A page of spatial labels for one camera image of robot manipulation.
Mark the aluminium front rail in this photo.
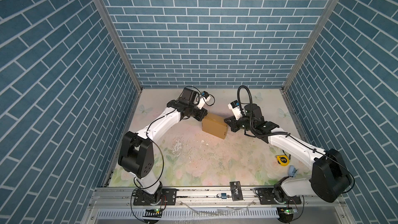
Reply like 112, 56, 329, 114
89, 186, 345, 208

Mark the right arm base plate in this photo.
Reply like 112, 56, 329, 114
253, 187, 302, 205

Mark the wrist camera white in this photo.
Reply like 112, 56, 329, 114
228, 100, 243, 120
197, 91, 216, 110

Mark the aluminium corner post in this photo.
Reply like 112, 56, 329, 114
92, 0, 143, 93
282, 0, 339, 93

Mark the black VIP card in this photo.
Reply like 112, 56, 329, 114
230, 181, 244, 201

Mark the yellow tape measure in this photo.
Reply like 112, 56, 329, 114
276, 150, 291, 167

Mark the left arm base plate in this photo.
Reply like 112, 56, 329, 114
132, 188, 177, 206

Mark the small padlock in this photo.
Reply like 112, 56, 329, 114
216, 193, 229, 199

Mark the blue grey stapler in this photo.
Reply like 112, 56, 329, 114
288, 166, 298, 177

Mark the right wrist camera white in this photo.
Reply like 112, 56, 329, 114
228, 100, 243, 120

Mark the aluminium corner post left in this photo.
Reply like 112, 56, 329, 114
92, 0, 143, 93

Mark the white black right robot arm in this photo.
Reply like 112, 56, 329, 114
224, 101, 354, 203

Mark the brown cardboard box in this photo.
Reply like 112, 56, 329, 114
202, 113, 229, 140

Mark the white slotted cable duct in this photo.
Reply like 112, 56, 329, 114
97, 207, 279, 220

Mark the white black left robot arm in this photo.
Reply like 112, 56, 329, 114
118, 87, 215, 204

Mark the controller board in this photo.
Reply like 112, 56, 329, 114
277, 207, 297, 224
143, 208, 163, 219

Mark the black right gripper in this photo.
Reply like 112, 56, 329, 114
223, 114, 255, 132

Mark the aluminium corner post right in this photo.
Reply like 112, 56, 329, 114
282, 0, 339, 93

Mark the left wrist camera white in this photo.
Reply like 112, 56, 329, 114
197, 91, 216, 110

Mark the left controller board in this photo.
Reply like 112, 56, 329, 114
143, 208, 163, 219

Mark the right controller board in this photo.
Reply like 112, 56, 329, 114
277, 207, 297, 224

